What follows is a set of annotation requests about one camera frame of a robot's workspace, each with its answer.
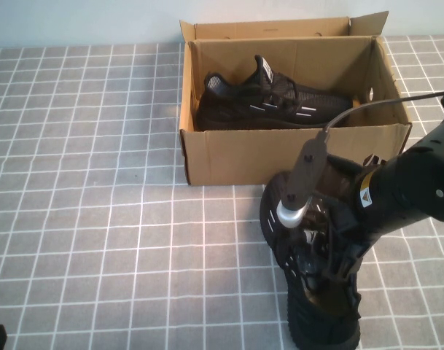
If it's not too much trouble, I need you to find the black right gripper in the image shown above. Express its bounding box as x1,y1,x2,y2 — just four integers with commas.
308,156,378,284

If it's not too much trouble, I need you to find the black knit sneaker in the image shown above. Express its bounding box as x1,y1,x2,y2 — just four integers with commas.
260,152,363,350
195,54,354,131

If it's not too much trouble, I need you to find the brown cardboard shoe box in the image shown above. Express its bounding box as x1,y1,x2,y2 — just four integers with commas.
179,10,413,187

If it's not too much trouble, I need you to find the grey white-checked tablecloth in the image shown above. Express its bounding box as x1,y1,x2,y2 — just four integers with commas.
0,34,444,350

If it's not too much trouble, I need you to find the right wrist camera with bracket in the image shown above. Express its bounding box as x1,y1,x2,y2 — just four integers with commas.
276,129,332,230

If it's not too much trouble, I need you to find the black right camera cable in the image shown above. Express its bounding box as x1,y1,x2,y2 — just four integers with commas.
323,90,444,134

